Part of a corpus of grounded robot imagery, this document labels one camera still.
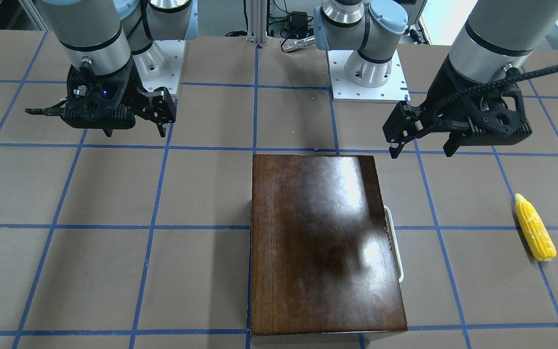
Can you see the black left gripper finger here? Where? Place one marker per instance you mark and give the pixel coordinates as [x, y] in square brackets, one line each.
[395, 149]
[454, 142]

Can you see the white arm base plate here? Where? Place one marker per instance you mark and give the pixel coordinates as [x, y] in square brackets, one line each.
[161, 65]
[356, 80]

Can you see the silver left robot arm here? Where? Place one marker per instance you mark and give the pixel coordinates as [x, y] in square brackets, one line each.
[497, 33]

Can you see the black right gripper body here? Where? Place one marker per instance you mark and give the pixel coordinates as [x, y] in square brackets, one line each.
[134, 90]

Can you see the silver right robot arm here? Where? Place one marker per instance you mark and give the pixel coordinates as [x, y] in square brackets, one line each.
[117, 62]

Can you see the silver metal cylinder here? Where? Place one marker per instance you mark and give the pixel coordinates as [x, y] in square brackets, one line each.
[298, 44]

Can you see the yellow corn cob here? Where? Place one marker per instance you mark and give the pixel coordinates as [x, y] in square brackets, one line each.
[534, 230]

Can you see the white drawer with handle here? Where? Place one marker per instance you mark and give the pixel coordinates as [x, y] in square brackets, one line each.
[391, 229]

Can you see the dark wooden drawer box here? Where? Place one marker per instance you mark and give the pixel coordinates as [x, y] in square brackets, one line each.
[323, 260]

